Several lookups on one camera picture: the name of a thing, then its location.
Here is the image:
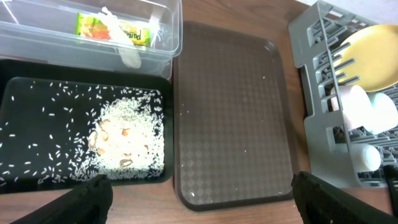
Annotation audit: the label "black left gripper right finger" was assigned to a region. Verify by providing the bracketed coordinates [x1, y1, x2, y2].
[292, 171, 395, 224]

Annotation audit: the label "white lilac bowl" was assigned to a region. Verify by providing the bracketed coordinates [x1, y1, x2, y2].
[338, 85, 373, 130]

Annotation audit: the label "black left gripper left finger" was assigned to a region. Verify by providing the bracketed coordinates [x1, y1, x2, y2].
[12, 175, 113, 224]

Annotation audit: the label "black plastic bin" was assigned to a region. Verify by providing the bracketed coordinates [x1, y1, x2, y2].
[1, 59, 174, 194]

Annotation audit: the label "white cup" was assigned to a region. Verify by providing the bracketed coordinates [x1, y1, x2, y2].
[336, 143, 381, 172]

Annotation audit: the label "yellow plate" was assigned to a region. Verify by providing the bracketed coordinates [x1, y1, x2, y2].
[333, 24, 397, 92]

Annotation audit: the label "white napkin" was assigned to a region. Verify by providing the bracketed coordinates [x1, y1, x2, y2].
[98, 7, 142, 69]

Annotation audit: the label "pile of rice scraps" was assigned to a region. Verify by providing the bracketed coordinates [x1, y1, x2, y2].
[0, 80, 165, 184]

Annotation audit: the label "blue bowl with rice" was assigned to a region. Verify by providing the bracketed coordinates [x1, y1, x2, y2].
[364, 93, 397, 134]

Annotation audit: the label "dark brown serving tray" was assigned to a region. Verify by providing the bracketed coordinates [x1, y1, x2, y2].
[174, 21, 299, 212]

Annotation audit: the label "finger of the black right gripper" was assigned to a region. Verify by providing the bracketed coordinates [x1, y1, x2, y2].
[383, 165, 398, 217]

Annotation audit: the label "green orange snack wrapper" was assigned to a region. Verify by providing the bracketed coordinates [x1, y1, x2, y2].
[75, 12, 151, 47]

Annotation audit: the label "grey dishwasher rack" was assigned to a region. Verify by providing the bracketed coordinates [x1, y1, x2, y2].
[289, 1, 397, 189]

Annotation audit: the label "clear plastic bin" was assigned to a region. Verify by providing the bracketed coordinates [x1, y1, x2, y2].
[1, 0, 183, 78]

